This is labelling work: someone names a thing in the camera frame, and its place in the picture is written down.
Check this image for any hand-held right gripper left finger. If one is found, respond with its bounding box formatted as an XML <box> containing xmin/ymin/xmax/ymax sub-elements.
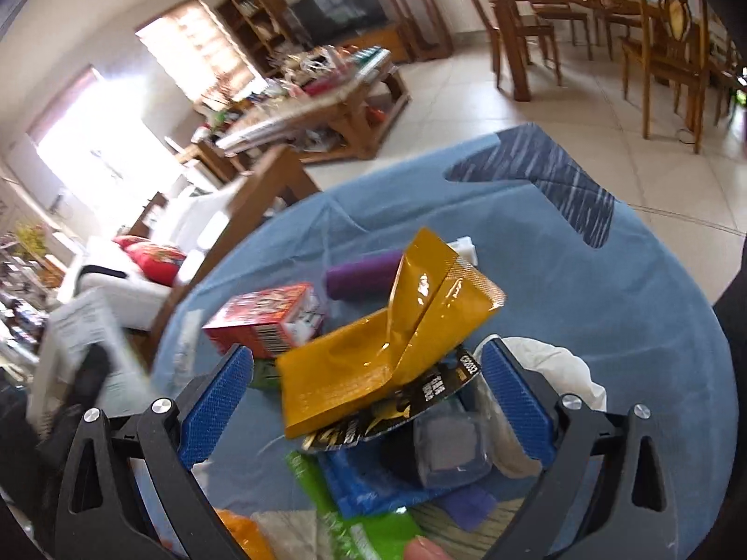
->
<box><xmin>54</xmin><ymin>343</ymin><xmax>256</xmax><ymax>560</ymax></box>

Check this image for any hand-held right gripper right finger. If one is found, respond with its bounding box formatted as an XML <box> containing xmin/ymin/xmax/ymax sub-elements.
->
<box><xmin>479</xmin><ymin>335</ymin><xmax>695</xmax><ymax>560</ymax></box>

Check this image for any yellow foil packet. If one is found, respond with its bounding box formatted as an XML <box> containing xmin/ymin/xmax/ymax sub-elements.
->
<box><xmin>275</xmin><ymin>227</ymin><xmax>506</xmax><ymax>440</ymax></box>

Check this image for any black button battery card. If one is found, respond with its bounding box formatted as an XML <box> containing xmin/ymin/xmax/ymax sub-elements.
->
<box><xmin>300</xmin><ymin>347</ymin><xmax>482</xmax><ymax>455</ymax></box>

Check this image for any purple spray bottle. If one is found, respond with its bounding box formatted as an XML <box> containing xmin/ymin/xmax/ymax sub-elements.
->
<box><xmin>325</xmin><ymin>248</ymin><xmax>406</xmax><ymax>302</ymax></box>

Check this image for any person's right hand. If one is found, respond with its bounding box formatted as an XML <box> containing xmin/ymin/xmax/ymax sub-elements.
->
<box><xmin>404</xmin><ymin>535</ymin><xmax>453</xmax><ymax>560</ymax></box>

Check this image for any dark green small packet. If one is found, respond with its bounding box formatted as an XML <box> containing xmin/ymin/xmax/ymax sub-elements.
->
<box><xmin>251</xmin><ymin>358</ymin><xmax>285</xmax><ymax>393</ymax></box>

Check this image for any red printed carton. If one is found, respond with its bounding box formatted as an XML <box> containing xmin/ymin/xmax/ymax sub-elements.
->
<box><xmin>201</xmin><ymin>283</ymin><xmax>324</xmax><ymax>359</ymax></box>

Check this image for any small purple packet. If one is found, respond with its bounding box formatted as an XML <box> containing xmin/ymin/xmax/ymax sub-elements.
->
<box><xmin>435</xmin><ymin>484</ymin><xmax>500</xmax><ymax>532</ymax></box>

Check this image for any blue tablecloth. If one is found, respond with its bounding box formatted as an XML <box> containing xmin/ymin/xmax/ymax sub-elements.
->
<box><xmin>140</xmin><ymin>122</ymin><xmax>730</xmax><ymax>560</ymax></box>

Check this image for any orange plastic wrapper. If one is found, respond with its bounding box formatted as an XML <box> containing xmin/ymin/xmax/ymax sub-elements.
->
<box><xmin>213</xmin><ymin>507</ymin><xmax>275</xmax><ymax>560</ymax></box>

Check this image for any red printed cushion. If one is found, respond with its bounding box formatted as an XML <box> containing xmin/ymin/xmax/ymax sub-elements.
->
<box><xmin>113</xmin><ymin>235</ymin><xmax>189</xmax><ymax>288</ymax></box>

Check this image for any white printed paper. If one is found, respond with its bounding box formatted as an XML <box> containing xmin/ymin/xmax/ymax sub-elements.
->
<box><xmin>35</xmin><ymin>290</ymin><xmax>149</xmax><ymax>421</ymax></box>

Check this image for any blue plastic packet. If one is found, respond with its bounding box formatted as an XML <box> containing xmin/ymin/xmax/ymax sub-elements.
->
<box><xmin>318</xmin><ymin>449</ymin><xmax>444</xmax><ymax>520</ymax></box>

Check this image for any green snack wrapper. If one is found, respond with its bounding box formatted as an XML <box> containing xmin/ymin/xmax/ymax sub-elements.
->
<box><xmin>285</xmin><ymin>449</ymin><xmax>430</xmax><ymax>560</ymax></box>

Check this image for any white cushioned wooden sofa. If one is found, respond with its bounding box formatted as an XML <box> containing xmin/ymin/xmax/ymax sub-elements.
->
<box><xmin>58</xmin><ymin>146</ymin><xmax>322</xmax><ymax>336</ymax></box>

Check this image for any wooden coffee table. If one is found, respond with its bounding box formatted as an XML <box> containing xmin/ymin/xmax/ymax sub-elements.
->
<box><xmin>192</xmin><ymin>47</ymin><xmax>412</xmax><ymax>165</ymax></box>

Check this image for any clutter pile on coffee table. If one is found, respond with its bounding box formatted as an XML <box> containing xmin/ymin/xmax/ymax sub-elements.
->
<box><xmin>198</xmin><ymin>43</ymin><xmax>392</xmax><ymax>129</ymax></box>

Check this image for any window with wooden blinds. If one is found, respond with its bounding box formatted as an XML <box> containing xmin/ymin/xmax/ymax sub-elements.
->
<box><xmin>136</xmin><ymin>0</ymin><xmax>256</xmax><ymax>104</ymax></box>

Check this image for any wooden dining table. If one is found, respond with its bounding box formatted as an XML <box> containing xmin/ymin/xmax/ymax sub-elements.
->
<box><xmin>481</xmin><ymin>0</ymin><xmax>719</xmax><ymax>103</ymax></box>

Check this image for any wooden dining chair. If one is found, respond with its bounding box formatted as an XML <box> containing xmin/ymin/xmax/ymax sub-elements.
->
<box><xmin>575</xmin><ymin>0</ymin><xmax>638</xmax><ymax>60</ymax></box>
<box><xmin>444</xmin><ymin>0</ymin><xmax>562</xmax><ymax>90</ymax></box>
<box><xmin>703</xmin><ymin>12</ymin><xmax>747</xmax><ymax>126</ymax></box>
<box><xmin>619</xmin><ymin>0</ymin><xmax>720</xmax><ymax>154</ymax></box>
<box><xmin>512</xmin><ymin>0</ymin><xmax>592</xmax><ymax>60</ymax></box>

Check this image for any wooden television stand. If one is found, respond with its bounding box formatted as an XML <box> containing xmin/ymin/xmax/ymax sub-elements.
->
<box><xmin>327</xmin><ymin>20</ymin><xmax>416</xmax><ymax>66</ymax></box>

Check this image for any wooden bookshelf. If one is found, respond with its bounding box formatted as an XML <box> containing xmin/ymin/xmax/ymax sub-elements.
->
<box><xmin>215</xmin><ymin>0</ymin><xmax>310</xmax><ymax>79</ymax></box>

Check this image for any tall wooden plant stand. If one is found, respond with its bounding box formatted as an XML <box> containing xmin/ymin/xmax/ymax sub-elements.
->
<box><xmin>376</xmin><ymin>0</ymin><xmax>455</xmax><ymax>64</ymax></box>

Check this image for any black television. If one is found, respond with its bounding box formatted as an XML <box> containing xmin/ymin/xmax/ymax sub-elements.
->
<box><xmin>289</xmin><ymin>0</ymin><xmax>389</xmax><ymax>43</ymax></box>

